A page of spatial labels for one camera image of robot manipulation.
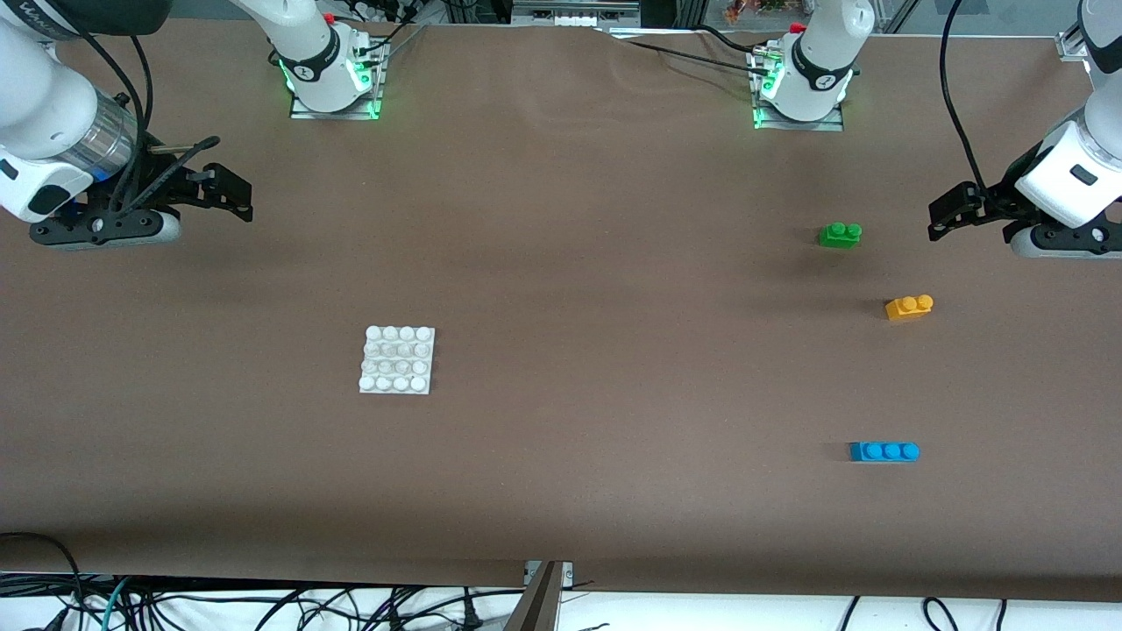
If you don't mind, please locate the yellow two-stud toy block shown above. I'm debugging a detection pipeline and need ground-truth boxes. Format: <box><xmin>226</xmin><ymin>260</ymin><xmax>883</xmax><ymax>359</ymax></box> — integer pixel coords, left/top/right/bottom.
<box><xmin>884</xmin><ymin>294</ymin><xmax>935</xmax><ymax>323</ymax></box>

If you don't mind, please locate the white studded base plate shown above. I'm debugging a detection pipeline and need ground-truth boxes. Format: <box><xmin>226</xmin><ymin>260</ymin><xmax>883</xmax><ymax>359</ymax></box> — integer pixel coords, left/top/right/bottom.
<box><xmin>359</xmin><ymin>325</ymin><xmax>437</xmax><ymax>396</ymax></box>

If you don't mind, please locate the blue three-stud toy block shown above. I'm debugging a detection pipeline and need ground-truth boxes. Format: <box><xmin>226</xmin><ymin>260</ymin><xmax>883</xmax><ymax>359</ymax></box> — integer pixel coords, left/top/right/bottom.
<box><xmin>848</xmin><ymin>441</ymin><xmax>921</xmax><ymax>464</ymax></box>

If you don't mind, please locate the white power strip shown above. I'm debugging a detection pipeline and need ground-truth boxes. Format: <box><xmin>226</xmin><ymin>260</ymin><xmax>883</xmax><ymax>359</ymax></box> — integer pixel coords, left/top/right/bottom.
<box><xmin>512</xmin><ymin>0</ymin><xmax>643</xmax><ymax>29</ymax></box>

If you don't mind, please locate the brown table cover sheet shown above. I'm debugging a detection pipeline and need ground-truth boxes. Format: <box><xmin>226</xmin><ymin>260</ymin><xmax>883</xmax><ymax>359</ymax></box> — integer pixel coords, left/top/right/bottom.
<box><xmin>0</xmin><ymin>18</ymin><xmax>1122</xmax><ymax>606</ymax></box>

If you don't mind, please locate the aluminium profile beam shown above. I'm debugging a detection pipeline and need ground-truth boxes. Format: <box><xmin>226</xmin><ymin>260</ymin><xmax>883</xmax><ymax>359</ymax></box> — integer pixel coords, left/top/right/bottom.
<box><xmin>503</xmin><ymin>561</ymin><xmax>576</xmax><ymax>631</ymax></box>

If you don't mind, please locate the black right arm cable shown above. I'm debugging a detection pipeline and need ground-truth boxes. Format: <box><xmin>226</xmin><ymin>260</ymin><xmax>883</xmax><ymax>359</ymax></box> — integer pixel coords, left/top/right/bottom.
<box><xmin>53</xmin><ymin>9</ymin><xmax>222</xmax><ymax>216</ymax></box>

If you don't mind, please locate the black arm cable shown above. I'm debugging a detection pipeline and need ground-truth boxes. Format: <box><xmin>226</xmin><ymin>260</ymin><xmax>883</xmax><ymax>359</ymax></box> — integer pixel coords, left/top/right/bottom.
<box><xmin>937</xmin><ymin>0</ymin><xmax>996</xmax><ymax>201</ymax></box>
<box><xmin>53</xmin><ymin>9</ymin><xmax>222</xmax><ymax>216</ymax></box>

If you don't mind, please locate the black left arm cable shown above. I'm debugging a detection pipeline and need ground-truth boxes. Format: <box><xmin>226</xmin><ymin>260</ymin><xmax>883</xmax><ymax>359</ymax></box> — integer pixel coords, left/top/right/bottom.
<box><xmin>937</xmin><ymin>0</ymin><xmax>996</xmax><ymax>201</ymax></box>

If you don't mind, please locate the short black table cable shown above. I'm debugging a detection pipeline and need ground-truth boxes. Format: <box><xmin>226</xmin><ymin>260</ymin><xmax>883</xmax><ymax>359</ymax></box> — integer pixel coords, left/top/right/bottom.
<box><xmin>695</xmin><ymin>25</ymin><xmax>772</xmax><ymax>57</ymax></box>

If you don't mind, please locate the long black table cable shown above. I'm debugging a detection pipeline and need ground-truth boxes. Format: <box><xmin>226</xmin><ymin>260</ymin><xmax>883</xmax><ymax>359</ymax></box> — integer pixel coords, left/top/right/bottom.
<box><xmin>614</xmin><ymin>39</ymin><xmax>772</xmax><ymax>71</ymax></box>

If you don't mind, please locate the black looped floor cable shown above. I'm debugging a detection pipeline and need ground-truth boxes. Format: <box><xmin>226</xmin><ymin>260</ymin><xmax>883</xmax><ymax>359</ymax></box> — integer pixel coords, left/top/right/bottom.
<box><xmin>0</xmin><ymin>531</ymin><xmax>86</xmax><ymax>631</ymax></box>

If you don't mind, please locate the teal floor cable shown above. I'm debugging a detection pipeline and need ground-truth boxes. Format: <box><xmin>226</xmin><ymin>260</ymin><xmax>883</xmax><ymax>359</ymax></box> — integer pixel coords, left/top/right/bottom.
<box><xmin>96</xmin><ymin>576</ymin><xmax>134</xmax><ymax>631</ymax></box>

